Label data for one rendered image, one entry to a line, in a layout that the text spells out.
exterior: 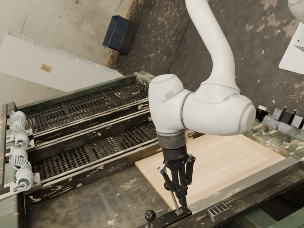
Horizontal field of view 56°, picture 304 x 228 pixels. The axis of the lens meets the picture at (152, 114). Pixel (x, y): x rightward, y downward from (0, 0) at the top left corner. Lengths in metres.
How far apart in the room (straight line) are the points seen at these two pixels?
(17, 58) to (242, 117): 4.53
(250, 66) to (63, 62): 3.14
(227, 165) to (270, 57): 1.69
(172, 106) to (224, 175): 0.62
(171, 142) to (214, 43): 0.29
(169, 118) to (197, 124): 0.09
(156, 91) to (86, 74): 4.42
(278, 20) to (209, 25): 2.23
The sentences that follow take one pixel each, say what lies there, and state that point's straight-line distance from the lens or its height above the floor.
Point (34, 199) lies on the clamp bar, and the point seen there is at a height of 1.76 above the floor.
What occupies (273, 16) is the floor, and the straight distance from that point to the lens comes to 3.09.
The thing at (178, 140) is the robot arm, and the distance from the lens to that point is 0.83.
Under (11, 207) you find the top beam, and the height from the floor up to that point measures 1.86.
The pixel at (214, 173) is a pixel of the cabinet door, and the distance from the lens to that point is 1.31.
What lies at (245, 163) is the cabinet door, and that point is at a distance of 1.37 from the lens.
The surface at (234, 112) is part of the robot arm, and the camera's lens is 0.68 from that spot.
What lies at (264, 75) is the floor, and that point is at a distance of 2.84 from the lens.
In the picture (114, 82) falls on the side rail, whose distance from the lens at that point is 2.77.
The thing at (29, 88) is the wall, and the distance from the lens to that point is 6.56.
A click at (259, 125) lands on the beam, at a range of 1.61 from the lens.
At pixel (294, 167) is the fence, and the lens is 1.35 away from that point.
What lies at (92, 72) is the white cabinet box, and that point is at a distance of 5.17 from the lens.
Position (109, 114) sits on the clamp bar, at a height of 1.33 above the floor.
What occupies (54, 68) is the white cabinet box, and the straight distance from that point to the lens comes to 5.06.
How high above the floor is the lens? 2.06
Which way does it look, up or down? 30 degrees down
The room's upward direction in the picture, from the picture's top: 73 degrees counter-clockwise
